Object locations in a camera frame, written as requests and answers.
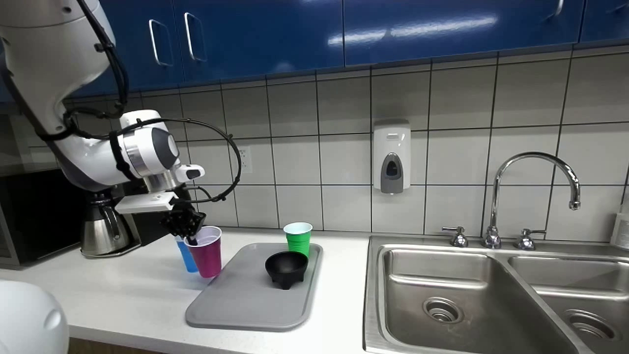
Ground chrome sink faucet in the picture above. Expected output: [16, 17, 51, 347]
[440, 150, 584, 253]

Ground black coffee maker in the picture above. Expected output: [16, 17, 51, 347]
[100, 182, 167, 255]

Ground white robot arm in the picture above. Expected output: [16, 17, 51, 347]
[0, 0, 205, 243]

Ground steel coffee carafe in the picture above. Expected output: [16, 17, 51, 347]
[81, 198, 138, 261]

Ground blue plastic cup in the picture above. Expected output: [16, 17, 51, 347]
[175, 239, 199, 274]

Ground grey plastic tray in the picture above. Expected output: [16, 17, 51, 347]
[185, 243, 322, 333]

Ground stainless steel double sink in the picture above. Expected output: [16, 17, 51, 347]
[364, 239, 629, 354]

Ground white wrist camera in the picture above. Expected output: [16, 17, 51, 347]
[114, 194, 177, 215]

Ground black bowl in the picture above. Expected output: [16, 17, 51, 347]
[265, 253, 309, 290]

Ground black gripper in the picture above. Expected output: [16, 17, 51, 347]
[163, 205, 206, 245]

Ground black microwave oven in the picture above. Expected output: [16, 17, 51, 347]
[0, 170, 87, 270]

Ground white soap dispenser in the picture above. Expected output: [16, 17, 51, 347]
[374, 125, 411, 196]

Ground purple plastic cup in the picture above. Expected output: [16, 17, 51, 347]
[187, 227, 222, 280]

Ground blue upper cabinets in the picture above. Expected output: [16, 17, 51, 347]
[100, 0, 629, 93]

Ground green plastic cup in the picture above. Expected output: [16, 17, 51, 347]
[283, 223, 313, 257]

